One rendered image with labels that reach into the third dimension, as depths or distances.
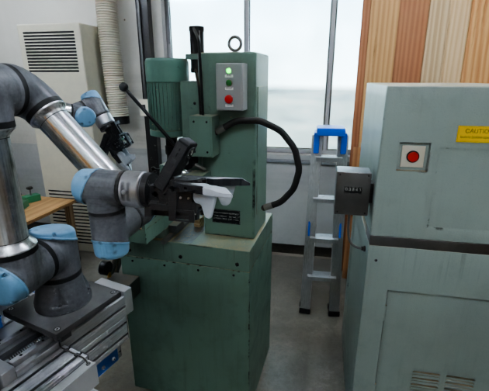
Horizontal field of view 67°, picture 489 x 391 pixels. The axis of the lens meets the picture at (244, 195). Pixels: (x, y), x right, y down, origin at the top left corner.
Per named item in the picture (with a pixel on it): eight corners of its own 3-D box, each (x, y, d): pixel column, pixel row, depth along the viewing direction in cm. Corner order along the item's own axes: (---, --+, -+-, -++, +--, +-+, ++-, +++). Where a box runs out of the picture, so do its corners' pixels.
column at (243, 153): (221, 216, 177) (217, 55, 155) (266, 220, 171) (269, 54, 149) (203, 233, 156) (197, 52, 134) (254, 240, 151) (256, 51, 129)
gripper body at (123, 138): (125, 147, 154) (110, 121, 152) (111, 156, 157) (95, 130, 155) (135, 143, 161) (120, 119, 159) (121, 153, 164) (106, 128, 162)
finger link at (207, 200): (232, 222, 64) (202, 212, 71) (233, 188, 63) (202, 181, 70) (218, 225, 62) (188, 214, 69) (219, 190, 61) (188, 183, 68)
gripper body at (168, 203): (209, 214, 77) (155, 210, 79) (209, 173, 75) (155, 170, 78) (196, 223, 70) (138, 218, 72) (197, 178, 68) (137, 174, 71)
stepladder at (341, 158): (299, 302, 249) (308, 124, 225) (337, 306, 245) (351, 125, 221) (298, 314, 233) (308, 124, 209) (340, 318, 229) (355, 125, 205)
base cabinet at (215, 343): (175, 328, 221) (167, 217, 199) (269, 347, 206) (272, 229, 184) (133, 386, 180) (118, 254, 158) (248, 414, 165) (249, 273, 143)
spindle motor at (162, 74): (162, 131, 169) (157, 59, 160) (198, 133, 165) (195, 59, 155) (142, 137, 153) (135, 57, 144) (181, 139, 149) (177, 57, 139)
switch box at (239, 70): (221, 108, 138) (220, 64, 133) (247, 109, 136) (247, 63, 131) (216, 110, 133) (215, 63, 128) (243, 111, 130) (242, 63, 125)
